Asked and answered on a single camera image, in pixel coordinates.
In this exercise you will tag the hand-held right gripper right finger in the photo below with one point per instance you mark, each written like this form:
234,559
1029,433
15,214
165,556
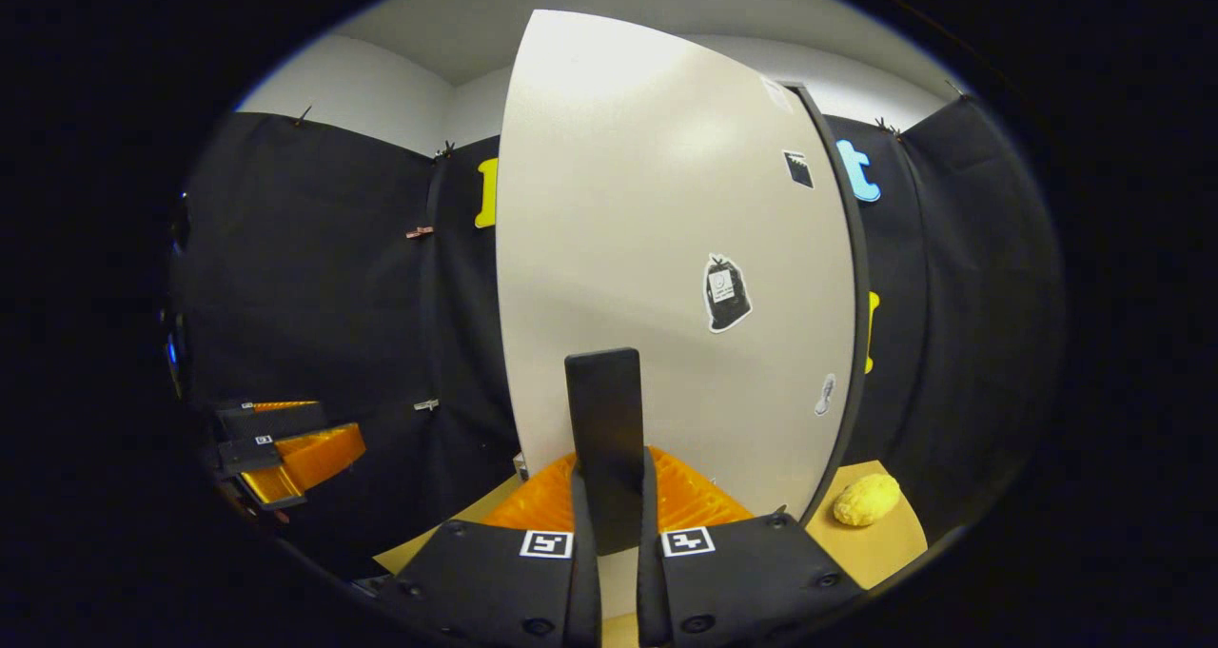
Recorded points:
652,610

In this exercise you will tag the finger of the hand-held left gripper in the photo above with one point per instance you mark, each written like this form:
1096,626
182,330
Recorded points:
304,458
271,422

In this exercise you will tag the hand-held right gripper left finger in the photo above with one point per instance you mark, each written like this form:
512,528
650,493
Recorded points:
585,610

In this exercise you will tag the beige cabinet door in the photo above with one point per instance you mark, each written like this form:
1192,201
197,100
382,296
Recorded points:
647,201

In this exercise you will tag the black backdrop cloth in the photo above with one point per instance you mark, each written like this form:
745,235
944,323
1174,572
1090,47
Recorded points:
314,277

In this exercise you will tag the red cloth clip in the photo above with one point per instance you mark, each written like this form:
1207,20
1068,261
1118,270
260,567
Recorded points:
419,232

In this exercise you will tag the yellow sponge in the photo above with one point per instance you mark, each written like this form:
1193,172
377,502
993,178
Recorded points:
866,499

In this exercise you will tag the black cloth clip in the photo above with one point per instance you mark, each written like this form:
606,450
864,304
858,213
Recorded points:
953,87
303,115
444,148
885,127

